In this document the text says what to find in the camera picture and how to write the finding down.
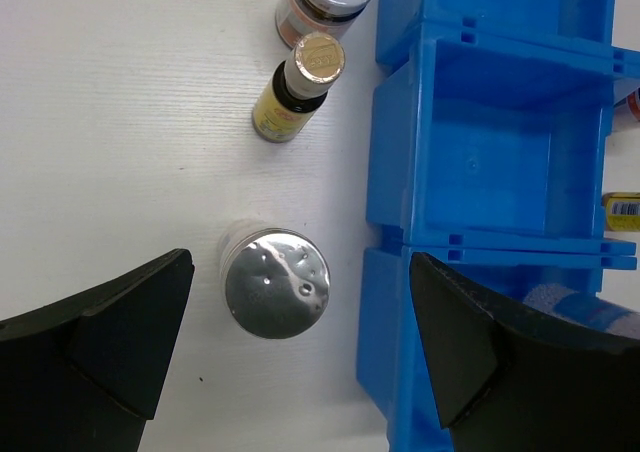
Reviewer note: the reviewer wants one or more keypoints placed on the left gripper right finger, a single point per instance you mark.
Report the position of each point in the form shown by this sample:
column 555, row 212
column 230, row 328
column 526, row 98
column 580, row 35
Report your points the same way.
column 508, row 377

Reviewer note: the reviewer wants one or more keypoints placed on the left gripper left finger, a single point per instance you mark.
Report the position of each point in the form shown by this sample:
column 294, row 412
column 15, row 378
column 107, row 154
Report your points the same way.
column 86, row 373

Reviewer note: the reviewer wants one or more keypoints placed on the gold-cap yellow bottle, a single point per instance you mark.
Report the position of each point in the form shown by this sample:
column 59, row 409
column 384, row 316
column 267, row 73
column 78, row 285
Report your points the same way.
column 298, row 87
column 622, row 211

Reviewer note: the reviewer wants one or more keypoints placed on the blue three-compartment plastic bin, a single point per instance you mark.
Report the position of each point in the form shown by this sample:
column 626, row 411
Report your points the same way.
column 487, row 151

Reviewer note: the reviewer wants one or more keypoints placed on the right white-lid spice jar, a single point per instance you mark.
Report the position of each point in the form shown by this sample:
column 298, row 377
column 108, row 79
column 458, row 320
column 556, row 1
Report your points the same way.
column 626, row 111

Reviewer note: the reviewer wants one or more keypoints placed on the white-lid spice jar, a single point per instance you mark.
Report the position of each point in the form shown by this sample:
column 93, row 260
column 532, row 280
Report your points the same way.
column 297, row 18
column 626, row 111

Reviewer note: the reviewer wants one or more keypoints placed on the left white-lid spice jar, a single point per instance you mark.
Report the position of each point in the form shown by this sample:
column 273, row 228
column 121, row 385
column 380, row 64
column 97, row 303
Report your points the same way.
column 297, row 18

